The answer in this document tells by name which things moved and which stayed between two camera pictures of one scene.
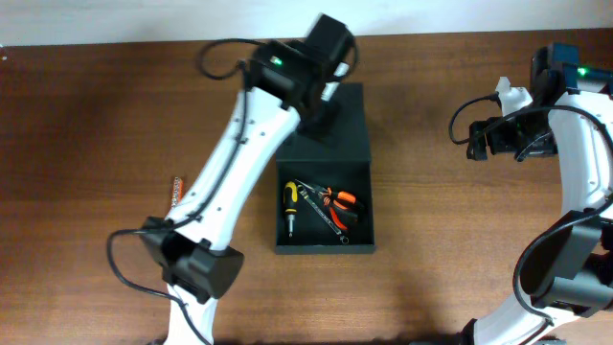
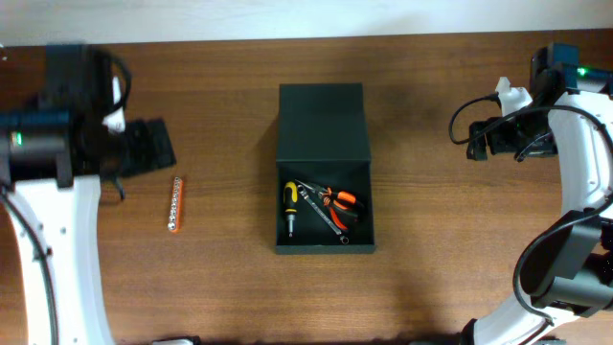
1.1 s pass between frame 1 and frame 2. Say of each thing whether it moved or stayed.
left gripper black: moved
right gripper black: stayed
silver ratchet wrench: stayed
